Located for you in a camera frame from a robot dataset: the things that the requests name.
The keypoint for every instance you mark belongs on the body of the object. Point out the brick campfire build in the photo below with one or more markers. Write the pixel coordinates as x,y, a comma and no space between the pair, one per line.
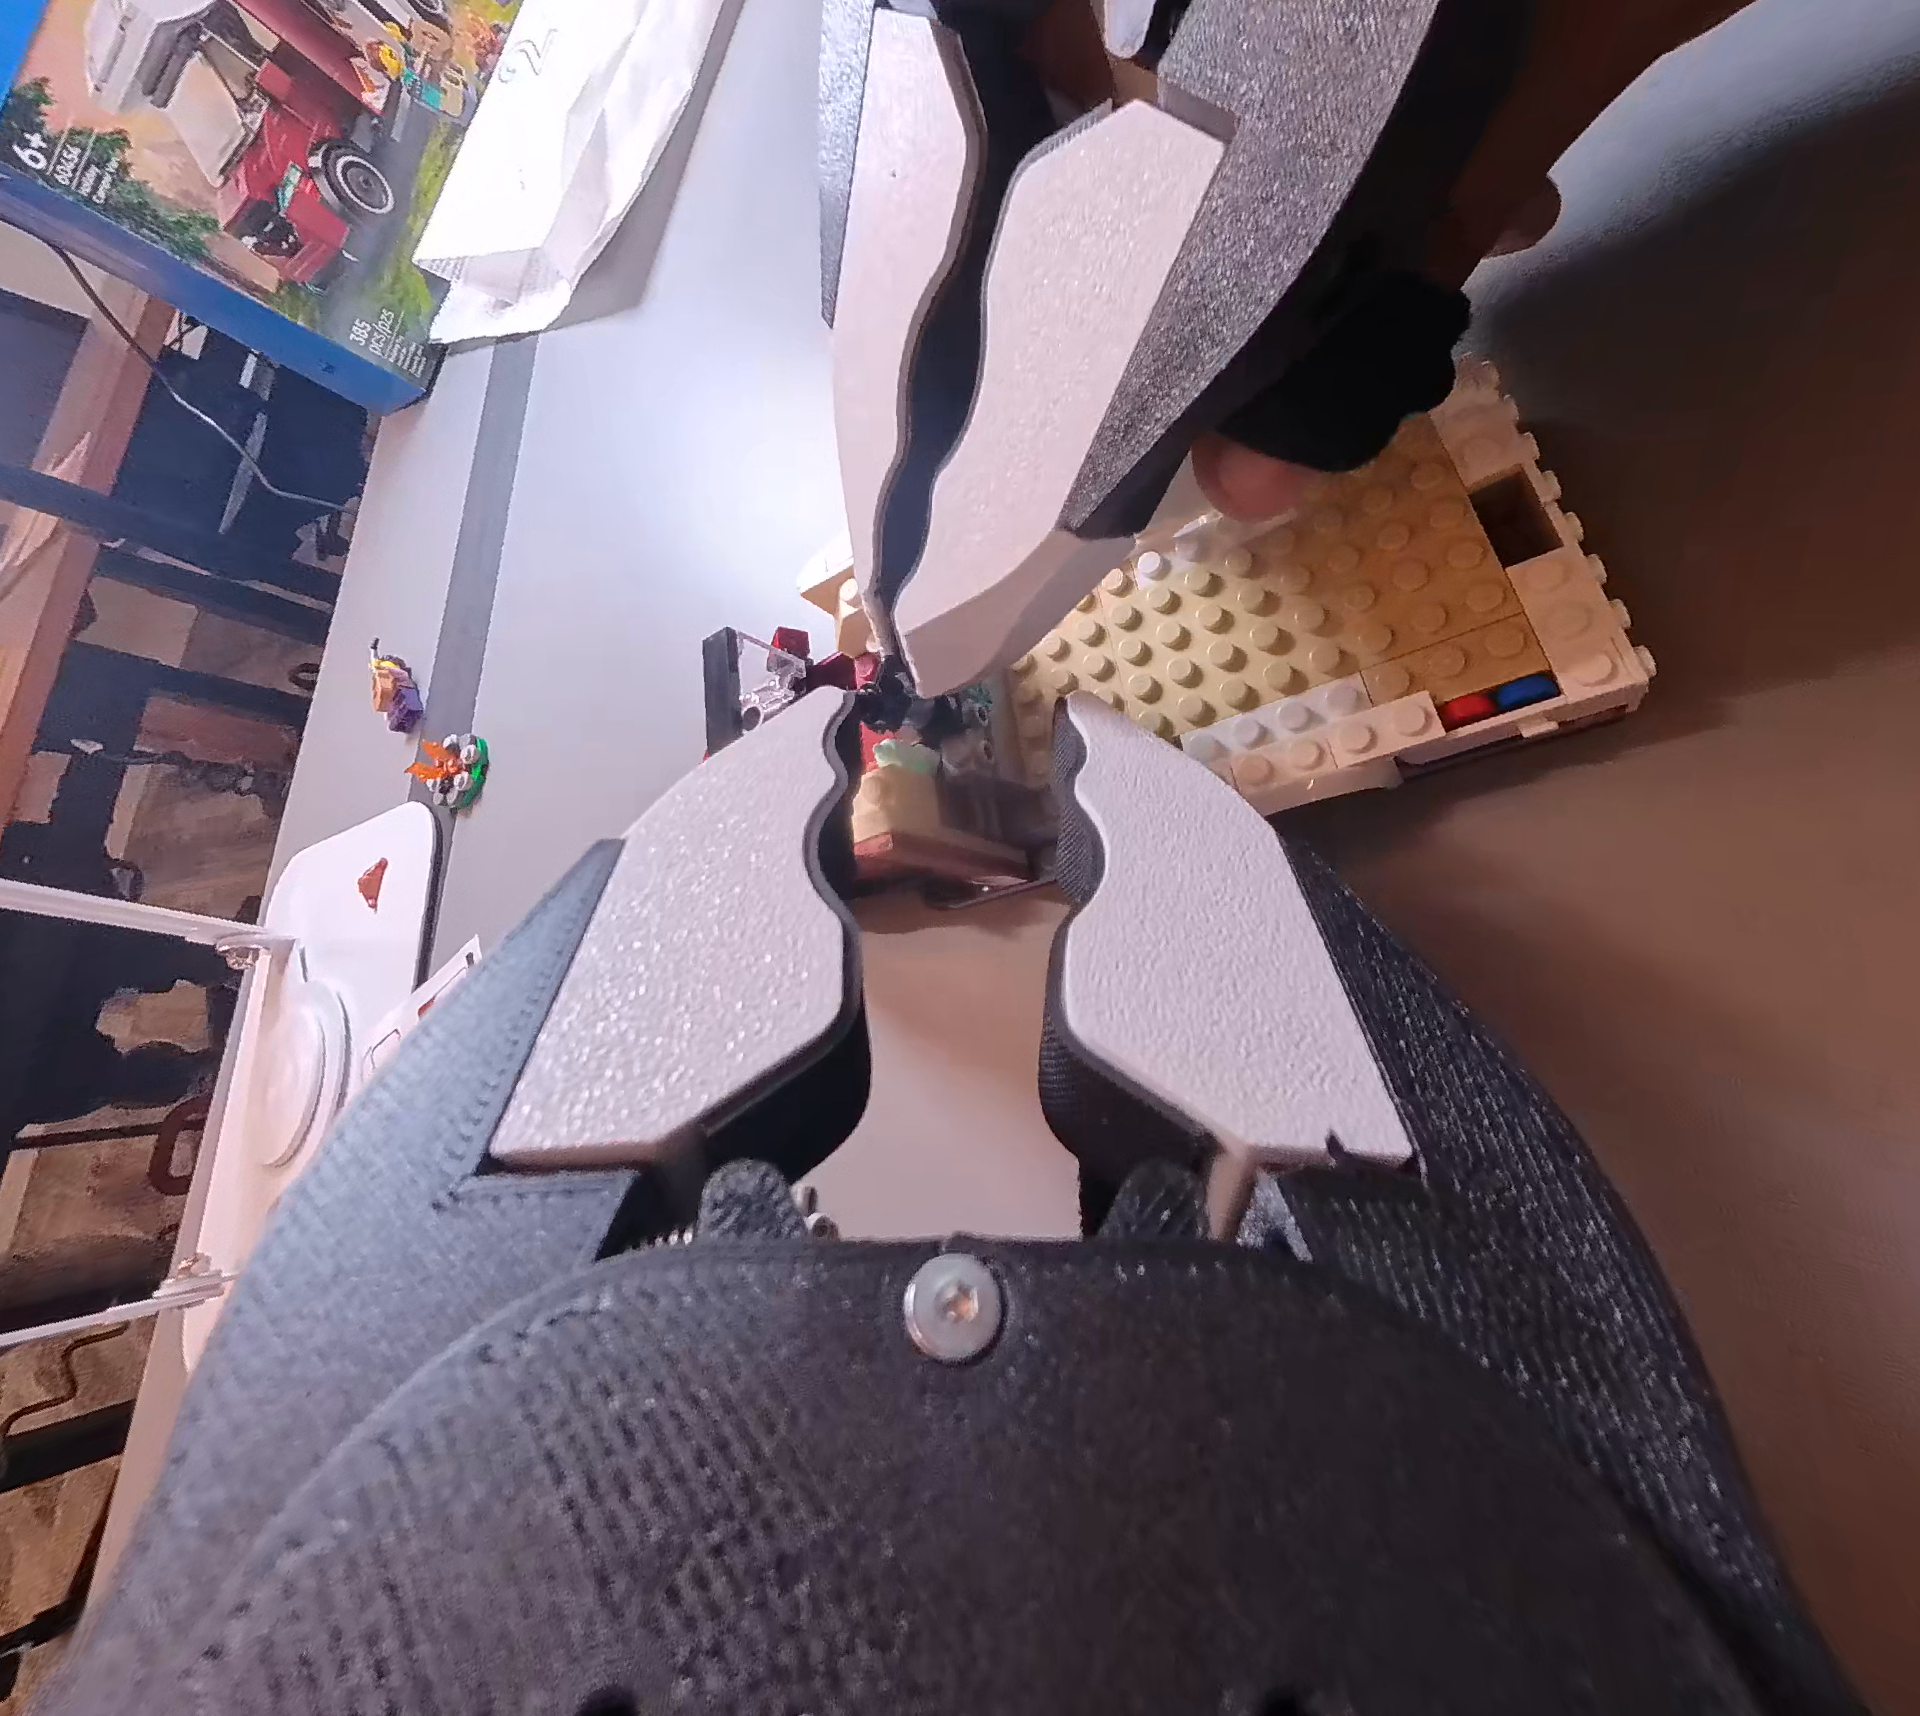
451,774

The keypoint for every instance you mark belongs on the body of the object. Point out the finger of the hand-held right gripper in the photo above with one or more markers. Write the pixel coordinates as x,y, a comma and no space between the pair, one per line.
1082,323
899,215

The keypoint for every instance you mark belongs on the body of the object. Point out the blue brick set box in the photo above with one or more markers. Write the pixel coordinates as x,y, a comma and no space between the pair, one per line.
225,95

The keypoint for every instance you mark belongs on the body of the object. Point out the tan white red brick vehicle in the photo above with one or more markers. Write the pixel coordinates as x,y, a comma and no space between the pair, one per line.
1276,637

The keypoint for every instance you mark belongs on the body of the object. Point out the purple brick minifigure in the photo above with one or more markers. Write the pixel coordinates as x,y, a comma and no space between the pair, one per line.
399,689

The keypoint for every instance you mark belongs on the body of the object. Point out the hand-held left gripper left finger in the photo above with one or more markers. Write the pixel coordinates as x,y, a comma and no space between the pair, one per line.
691,981

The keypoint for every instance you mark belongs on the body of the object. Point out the white paper bag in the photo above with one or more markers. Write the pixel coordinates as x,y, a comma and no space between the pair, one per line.
602,95

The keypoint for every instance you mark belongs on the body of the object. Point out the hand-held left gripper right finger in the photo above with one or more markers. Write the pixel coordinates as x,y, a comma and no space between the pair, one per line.
1230,981

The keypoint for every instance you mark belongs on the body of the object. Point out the small black angled brick piece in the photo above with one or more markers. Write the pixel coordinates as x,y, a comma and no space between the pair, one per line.
887,713

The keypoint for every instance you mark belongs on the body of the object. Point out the grey desk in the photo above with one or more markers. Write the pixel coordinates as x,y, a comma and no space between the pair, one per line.
629,515

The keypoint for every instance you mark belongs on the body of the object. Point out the person's right hand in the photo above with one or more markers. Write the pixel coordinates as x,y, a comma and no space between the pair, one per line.
1253,479

